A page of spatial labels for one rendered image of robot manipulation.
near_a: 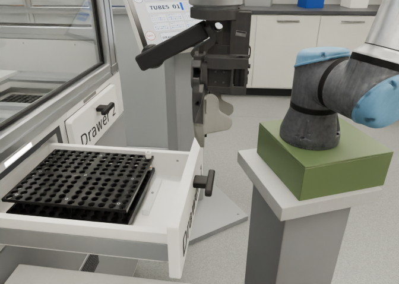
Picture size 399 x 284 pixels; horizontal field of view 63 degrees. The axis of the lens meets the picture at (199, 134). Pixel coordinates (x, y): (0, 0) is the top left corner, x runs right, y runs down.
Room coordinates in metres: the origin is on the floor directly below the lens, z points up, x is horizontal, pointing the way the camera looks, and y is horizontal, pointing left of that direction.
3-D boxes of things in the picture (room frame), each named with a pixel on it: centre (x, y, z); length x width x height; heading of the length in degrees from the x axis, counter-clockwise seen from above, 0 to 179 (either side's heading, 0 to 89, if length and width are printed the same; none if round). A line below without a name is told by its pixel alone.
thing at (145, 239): (0.52, 0.23, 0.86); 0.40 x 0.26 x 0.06; 82
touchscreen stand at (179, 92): (1.52, 0.05, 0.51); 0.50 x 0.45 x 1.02; 30
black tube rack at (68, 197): (0.52, 0.22, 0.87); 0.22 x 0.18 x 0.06; 82
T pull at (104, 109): (0.85, 0.27, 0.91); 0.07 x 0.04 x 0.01; 172
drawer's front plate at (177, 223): (0.49, 0.02, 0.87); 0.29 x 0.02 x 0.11; 172
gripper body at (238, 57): (0.49, -0.03, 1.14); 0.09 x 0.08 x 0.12; 83
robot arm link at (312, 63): (0.76, -0.29, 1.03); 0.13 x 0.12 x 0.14; 25
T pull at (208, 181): (0.49, -0.01, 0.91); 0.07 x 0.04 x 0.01; 172
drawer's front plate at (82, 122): (0.85, 0.29, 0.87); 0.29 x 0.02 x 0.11; 172
